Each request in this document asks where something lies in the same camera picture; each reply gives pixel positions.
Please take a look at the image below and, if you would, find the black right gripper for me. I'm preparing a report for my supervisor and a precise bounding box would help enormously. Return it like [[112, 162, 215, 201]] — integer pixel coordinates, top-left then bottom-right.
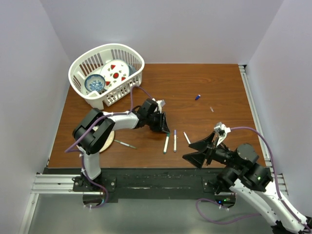
[[182, 130, 243, 170]]

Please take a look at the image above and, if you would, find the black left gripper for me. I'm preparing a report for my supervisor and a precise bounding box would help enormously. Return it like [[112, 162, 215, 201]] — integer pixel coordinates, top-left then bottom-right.
[[146, 111, 170, 133]]

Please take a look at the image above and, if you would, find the white green-end marker pen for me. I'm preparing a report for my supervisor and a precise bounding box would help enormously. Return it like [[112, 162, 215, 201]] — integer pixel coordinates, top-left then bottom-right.
[[163, 133, 170, 154]]

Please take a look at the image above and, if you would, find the white purple-tip marker pen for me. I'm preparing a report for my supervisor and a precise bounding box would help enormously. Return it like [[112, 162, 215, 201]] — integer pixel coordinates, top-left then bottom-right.
[[174, 129, 177, 153]]

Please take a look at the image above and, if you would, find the grey green pen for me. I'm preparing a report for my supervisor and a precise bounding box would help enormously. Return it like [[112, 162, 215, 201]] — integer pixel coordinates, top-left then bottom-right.
[[114, 139, 137, 149]]

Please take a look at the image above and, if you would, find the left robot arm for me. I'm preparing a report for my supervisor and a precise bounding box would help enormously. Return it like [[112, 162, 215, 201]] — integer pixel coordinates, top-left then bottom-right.
[[72, 98, 170, 191]]

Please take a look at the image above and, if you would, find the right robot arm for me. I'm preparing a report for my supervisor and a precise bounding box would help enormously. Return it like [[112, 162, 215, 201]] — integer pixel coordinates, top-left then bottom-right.
[[183, 130, 312, 234]]

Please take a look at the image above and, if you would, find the thin white blue-end pen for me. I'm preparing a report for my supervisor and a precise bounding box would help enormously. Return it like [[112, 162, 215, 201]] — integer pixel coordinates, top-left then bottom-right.
[[183, 132, 191, 144]]

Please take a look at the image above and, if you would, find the light blue plate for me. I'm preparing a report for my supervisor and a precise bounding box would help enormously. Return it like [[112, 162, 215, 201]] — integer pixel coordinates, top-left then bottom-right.
[[99, 131, 115, 153]]

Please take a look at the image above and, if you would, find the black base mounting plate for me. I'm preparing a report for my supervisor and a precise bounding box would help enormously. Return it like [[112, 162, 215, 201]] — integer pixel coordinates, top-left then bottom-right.
[[73, 167, 273, 204]]

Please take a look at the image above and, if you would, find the blue rimmed plate behind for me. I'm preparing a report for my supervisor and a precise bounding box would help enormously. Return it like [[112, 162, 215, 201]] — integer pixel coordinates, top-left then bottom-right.
[[128, 64, 137, 76]]

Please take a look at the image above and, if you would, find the white watermelon pattern plate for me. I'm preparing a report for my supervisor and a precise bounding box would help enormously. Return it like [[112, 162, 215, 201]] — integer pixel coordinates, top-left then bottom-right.
[[99, 59, 129, 90]]

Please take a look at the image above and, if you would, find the white plastic dish basket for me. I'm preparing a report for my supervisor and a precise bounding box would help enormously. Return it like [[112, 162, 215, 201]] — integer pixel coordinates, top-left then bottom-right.
[[68, 43, 145, 110]]

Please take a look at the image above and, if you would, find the blue white patterned bowl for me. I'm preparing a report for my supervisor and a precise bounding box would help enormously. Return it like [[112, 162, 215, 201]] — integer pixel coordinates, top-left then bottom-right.
[[84, 74, 106, 92]]

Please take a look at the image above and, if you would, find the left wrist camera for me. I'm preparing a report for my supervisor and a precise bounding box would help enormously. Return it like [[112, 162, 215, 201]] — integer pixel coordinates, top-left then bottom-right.
[[156, 99, 166, 113]]

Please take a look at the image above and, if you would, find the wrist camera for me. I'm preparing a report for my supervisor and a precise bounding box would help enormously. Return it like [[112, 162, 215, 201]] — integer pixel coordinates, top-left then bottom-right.
[[156, 99, 166, 113], [214, 122, 231, 147]]

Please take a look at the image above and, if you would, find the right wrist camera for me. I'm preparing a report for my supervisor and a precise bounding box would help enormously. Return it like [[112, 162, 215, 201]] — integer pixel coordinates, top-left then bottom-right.
[[214, 122, 231, 147]]

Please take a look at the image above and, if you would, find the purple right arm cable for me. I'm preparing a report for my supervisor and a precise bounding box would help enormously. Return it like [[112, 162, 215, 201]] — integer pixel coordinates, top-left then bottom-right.
[[196, 126, 312, 232]]

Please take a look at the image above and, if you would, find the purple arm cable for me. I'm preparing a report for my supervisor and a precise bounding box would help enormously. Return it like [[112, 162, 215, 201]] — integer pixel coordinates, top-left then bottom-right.
[[64, 85, 156, 215], [196, 126, 312, 232]]

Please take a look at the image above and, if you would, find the aluminium frame rail right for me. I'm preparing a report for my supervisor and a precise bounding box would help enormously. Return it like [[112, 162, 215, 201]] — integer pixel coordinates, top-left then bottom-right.
[[238, 65, 289, 198]]

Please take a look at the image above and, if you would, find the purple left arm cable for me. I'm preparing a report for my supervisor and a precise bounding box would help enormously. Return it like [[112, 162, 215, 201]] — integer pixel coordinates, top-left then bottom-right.
[[64, 85, 156, 215]]

